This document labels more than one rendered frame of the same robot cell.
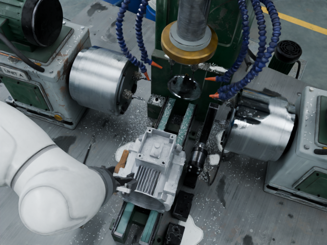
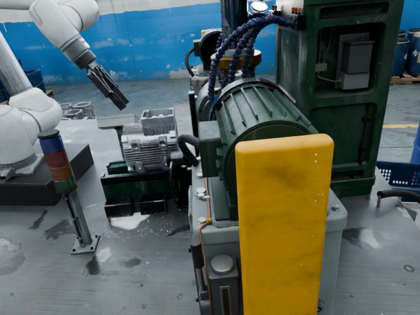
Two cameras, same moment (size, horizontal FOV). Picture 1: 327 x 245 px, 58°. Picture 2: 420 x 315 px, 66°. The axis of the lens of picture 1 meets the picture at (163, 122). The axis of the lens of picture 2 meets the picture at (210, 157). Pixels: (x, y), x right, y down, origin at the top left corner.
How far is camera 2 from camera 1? 128 cm
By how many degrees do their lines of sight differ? 59
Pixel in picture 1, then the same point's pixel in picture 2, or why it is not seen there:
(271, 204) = (188, 274)
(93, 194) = (51, 17)
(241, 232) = (142, 255)
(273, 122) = not seen: hidden behind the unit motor
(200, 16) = (224, 21)
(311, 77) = not seen: outside the picture
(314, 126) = not seen: hidden behind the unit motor
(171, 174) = (148, 140)
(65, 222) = (32, 9)
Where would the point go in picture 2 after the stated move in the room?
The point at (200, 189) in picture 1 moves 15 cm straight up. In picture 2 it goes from (179, 215) to (174, 181)
